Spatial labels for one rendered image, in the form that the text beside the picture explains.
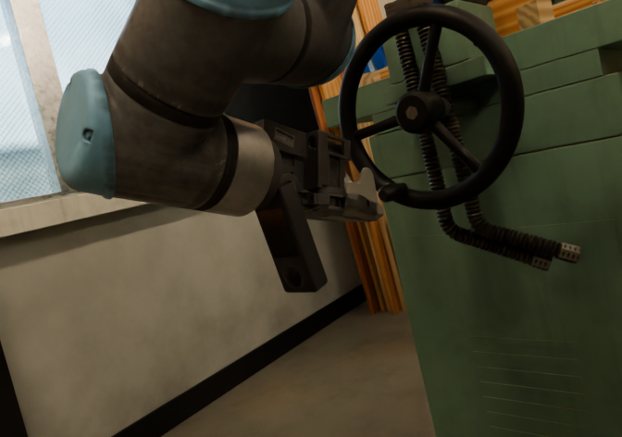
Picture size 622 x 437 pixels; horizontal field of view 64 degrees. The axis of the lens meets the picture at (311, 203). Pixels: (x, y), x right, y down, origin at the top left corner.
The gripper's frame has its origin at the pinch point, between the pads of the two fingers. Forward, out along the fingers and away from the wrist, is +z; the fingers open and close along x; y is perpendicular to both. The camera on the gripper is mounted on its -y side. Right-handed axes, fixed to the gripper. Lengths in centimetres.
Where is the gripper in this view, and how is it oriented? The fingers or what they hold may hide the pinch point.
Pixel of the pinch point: (374, 218)
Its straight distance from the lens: 62.4
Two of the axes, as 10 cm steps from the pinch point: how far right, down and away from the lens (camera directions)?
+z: 7.0, 1.4, 7.0
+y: 0.0, -9.8, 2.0
